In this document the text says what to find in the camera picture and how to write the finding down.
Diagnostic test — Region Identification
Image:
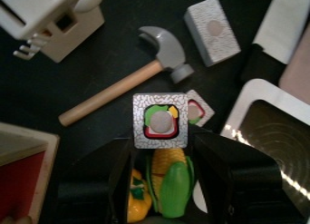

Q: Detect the toy corn cob green husk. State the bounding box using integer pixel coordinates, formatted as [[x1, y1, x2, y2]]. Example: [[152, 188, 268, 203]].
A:
[[146, 147, 196, 219]]

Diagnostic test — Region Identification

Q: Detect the sushi roll piece with velcro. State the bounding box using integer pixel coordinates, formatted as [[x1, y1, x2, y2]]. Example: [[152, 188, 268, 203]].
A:
[[132, 93, 190, 150], [184, 89, 215, 128]]

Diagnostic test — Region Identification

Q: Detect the white rice block with velcro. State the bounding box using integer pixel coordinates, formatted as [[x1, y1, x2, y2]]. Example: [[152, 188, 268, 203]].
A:
[[184, 0, 242, 68]]

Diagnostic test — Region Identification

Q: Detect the toy knife with black handle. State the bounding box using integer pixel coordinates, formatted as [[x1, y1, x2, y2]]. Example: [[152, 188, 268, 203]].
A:
[[239, 0, 310, 86]]

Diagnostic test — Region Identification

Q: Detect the pink wooden board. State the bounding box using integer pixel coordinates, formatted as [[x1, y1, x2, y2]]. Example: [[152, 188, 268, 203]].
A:
[[278, 24, 310, 105]]

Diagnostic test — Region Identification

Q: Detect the wooden toy hammer grey head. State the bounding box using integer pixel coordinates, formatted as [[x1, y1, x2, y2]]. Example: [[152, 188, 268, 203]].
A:
[[57, 25, 195, 128]]

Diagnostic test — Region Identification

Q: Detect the white toy house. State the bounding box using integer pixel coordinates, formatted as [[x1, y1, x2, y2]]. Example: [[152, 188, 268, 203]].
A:
[[0, 0, 107, 64]]

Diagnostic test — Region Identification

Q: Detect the yellow toy bell pepper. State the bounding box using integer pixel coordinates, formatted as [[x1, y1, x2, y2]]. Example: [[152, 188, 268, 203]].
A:
[[125, 168, 154, 224]]

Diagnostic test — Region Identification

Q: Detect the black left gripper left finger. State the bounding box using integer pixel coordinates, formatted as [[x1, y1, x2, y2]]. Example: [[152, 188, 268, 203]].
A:
[[55, 137, 136, 224]]

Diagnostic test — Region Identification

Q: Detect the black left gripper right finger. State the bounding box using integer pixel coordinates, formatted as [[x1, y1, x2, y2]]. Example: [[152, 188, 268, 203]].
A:
[[188, 124, 307, 224]]

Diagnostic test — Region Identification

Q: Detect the wooden box with red panel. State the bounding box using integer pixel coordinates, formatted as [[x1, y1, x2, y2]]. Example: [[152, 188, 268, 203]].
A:
[[0, 122, 61, 224]]

